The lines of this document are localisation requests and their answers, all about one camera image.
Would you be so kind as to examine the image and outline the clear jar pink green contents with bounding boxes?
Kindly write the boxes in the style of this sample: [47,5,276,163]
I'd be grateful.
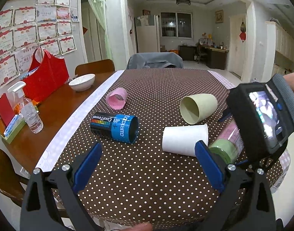
[209,120,244,164]

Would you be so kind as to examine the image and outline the white paper cup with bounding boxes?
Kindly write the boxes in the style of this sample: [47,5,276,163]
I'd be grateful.
[162,124,209,157]

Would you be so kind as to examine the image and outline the pale green cup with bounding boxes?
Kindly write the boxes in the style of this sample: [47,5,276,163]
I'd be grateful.
[180,93,218,125]

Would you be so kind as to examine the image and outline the small pink cup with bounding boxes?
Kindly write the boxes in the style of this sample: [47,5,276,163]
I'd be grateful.
[106,88,128,110]

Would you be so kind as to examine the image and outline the near wooden chair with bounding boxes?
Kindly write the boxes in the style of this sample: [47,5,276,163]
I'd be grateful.
[0,149,28,207]

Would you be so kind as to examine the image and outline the wooden chair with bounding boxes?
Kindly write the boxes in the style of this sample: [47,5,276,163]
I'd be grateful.
[75,59,115,76]
[0,149,28,207]

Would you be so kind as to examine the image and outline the wrist-mounted phone screen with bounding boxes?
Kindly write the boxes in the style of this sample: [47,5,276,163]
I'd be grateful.
[226,74,294,163]

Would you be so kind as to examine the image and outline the clear spray bottle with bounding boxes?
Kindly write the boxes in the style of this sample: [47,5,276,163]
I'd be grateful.
[8,81,44,134]

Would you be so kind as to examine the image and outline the green tray with items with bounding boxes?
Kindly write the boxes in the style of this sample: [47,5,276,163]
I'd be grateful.
[0,93,39,145]

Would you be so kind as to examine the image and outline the red envelope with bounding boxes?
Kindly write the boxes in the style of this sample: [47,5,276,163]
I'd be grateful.
[0,93,15,126]

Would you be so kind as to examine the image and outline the black blue cylindrical can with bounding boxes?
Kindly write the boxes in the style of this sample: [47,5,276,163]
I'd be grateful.
[90,112,139,144]

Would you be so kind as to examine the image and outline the white ceramic bowl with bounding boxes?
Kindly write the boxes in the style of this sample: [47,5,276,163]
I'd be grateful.
[69,74,95,92]

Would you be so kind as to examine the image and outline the red bag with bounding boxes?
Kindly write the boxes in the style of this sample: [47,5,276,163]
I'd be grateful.
[23,48,69,102]

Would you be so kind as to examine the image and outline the wooden chair back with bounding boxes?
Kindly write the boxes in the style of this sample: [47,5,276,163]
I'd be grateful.
[75,59,115,76]

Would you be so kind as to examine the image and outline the dark wooden desk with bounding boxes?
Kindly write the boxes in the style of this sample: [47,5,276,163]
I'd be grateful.
[178,44,229,70]

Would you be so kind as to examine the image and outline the white cabinet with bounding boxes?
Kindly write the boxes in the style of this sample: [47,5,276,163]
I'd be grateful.
[261,21,294,82]

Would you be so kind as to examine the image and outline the grey covered chair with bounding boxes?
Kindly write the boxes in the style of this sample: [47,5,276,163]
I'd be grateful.
[126,52,183,69]

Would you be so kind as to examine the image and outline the white refrigerator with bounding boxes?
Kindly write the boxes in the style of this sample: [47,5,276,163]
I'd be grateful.
[135,15,160,53]

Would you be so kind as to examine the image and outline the green door curtain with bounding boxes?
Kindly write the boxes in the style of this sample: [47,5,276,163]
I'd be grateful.
[87,0,112,59]

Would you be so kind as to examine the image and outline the ceiling lamp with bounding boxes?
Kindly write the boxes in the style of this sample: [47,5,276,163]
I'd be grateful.
[176,0,191,6]

